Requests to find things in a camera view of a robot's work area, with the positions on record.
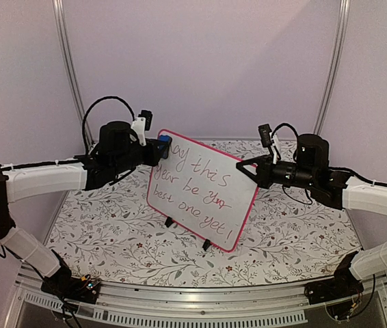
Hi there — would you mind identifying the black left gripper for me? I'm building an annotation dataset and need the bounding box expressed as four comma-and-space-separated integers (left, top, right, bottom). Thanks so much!
112, 139, 168, 176

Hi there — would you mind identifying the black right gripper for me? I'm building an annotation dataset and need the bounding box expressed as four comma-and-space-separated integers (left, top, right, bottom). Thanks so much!
235, 155, 315, 191

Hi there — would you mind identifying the blue whiteboard eraser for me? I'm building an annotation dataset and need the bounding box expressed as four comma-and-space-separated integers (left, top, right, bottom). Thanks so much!
158, 135, 172, 151

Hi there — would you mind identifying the pink framed whiteboard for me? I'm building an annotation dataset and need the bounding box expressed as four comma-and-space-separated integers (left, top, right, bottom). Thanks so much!
146, 129, 258, 252

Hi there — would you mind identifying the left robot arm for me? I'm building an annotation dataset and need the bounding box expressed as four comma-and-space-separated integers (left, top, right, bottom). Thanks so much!
0, 118, 172, 298

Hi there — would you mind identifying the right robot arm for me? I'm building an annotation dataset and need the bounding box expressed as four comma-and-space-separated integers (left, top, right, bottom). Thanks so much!
236, 134, 387, 304

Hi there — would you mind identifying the black stand foot left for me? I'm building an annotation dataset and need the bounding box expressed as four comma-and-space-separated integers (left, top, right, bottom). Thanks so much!
165, 217, 175, 228

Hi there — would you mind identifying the floral table mat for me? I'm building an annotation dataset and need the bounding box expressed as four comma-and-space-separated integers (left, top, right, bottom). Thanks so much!
44, 139, 365, 287

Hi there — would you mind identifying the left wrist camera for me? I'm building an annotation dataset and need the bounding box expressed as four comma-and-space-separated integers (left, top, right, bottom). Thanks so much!
131, 109, 152, 146

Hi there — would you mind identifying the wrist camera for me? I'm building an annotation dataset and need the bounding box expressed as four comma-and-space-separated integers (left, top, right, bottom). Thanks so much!
131, 109, 152, 146
258, 124, 281, 164

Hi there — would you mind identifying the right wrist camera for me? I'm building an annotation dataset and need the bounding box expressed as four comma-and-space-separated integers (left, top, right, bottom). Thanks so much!
258, 124, 281, 164

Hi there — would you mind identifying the right black cable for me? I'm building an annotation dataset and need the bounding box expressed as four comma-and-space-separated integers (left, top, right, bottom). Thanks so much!
273, 122, 316, 206

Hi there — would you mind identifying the left black sleeved cable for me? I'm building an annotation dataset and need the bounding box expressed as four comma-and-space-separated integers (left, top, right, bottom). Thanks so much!
81, 96, 136, 158

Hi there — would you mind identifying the front aluminium rail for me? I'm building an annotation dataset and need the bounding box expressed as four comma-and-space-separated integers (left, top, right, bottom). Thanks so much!
12, 277, 387, 327

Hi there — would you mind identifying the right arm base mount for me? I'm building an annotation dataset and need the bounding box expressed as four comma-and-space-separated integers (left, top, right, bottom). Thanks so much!
304, 277, 364, 321

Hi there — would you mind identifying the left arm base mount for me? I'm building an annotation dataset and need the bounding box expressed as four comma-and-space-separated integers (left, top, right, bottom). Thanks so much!
41, 271, 101, 304

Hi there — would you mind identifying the left aluminium frame post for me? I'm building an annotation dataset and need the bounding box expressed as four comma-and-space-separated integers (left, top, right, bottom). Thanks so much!
51, 0, 95, 144

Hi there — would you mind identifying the aluminium frame post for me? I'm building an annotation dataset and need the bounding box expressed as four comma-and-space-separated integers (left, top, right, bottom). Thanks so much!
51, 0, 95, 144
313, 0, 351, 135

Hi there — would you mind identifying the right aluminium frame post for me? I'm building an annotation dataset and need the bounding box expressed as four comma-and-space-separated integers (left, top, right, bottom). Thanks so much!
313, 0, 351, 135

